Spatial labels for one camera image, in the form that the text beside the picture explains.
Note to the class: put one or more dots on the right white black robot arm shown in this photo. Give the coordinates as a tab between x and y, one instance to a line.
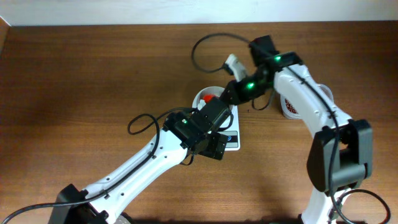
341	155

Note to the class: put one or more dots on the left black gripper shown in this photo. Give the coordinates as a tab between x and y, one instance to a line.
217	148

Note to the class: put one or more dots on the red adzuki beans in container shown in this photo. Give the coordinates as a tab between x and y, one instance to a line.
289	107

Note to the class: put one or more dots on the clear plastic food container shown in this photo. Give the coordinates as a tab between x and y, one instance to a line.
291	113

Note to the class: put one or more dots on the white digital kitchen scale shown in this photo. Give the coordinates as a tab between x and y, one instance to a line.
232	132

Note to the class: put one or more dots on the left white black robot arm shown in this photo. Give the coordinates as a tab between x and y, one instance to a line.
105	200

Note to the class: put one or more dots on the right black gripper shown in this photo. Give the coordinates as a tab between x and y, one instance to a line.
233	87

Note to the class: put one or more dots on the white round bowl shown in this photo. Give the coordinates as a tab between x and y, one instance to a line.
214	90

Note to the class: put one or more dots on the orange plastic measuring scoop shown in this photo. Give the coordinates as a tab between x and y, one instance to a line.
208	98

